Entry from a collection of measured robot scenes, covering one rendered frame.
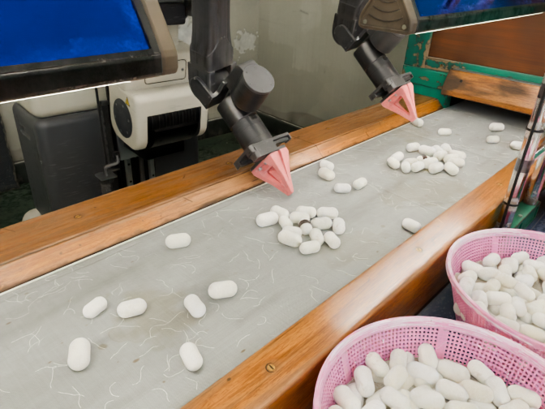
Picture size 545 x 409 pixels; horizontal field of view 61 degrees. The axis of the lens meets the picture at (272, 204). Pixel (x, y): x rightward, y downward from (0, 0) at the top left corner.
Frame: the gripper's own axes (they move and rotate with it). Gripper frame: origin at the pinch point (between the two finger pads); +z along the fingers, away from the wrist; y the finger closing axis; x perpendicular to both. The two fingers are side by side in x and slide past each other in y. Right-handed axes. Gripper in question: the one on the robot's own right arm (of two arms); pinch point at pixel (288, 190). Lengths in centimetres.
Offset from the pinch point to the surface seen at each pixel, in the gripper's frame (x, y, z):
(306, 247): -8.8, -11.9, 10.4
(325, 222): -7.4, -4.3, 8.7
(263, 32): 122, 179, -126
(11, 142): 167, 18, -115
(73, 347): -6.4, -44.2, 6.2
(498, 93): -11, 73, 3
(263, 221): -2.8, -10.9, 3.3
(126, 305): -4.9, -36.8, 4.8
